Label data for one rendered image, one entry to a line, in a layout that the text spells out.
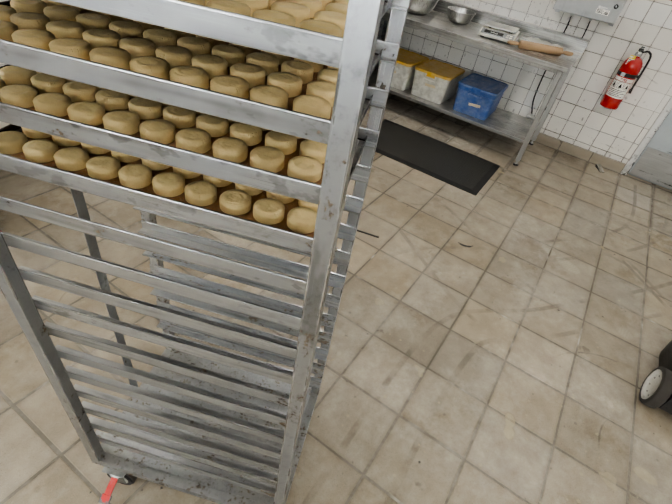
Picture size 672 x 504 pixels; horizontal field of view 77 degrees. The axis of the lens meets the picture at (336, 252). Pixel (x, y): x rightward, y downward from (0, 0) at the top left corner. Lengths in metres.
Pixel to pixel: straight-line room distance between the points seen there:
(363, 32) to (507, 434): 1.85
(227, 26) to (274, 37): 0.05
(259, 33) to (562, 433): 2.03
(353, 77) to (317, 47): 0.06
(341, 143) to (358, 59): 0.09
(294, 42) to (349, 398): 1.61
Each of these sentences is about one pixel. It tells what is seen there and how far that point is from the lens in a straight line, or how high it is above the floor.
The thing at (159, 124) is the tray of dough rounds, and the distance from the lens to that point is 0.70.
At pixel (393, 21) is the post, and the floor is 1.46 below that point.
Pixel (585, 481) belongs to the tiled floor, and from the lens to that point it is 2.17.
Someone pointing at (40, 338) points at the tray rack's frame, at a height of 0.78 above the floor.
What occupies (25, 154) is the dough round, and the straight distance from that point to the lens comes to 0.86.
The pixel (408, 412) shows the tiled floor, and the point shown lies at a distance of 1.95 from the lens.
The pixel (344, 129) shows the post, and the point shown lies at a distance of 0.48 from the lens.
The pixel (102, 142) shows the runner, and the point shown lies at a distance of 0.69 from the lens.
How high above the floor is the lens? 1.63
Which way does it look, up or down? 40 degrees down
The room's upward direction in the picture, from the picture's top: 11 degrees clockwise
